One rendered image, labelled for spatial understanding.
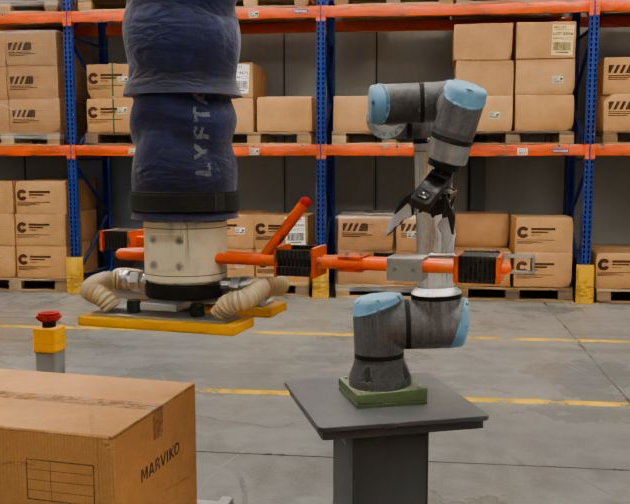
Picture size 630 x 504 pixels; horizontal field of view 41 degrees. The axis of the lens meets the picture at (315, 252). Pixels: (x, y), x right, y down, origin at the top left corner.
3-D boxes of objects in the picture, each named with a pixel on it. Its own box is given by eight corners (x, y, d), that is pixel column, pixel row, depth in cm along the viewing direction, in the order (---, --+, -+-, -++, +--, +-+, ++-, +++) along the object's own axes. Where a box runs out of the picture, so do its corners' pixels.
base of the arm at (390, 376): (341, 378, 264) (340, 347, 263) (398, 372, 268) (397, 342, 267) (359, 394, 246) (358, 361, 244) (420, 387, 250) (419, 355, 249)
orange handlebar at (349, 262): (66, 261, 180) (66, 244, 179) (138, 247, 208) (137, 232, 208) (510, 280, 152) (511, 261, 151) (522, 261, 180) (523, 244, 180)
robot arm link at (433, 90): (421, 78, 194) (425, 85, 182) (471, 76, 193) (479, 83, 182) (421, 119, 197) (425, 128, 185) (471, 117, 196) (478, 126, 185)
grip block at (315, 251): (271, 277, 164) (271, 247, 163) (288, 271, 173) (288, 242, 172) (313, 279, 161) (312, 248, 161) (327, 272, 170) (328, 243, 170)
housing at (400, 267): (385, 281, 158) (385, 257, 158) (393, 276, 165) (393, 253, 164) (422, 282, 156) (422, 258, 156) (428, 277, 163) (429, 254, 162)
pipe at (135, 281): (81, 306, 169) (81, 278, 168) (144, 288, 192) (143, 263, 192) (238, 316, 158) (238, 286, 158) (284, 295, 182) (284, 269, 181)
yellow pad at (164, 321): (76, 325, 167) (75, 301, 167) (104, 316, 177) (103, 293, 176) (234, 337, 157) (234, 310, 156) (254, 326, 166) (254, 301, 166)
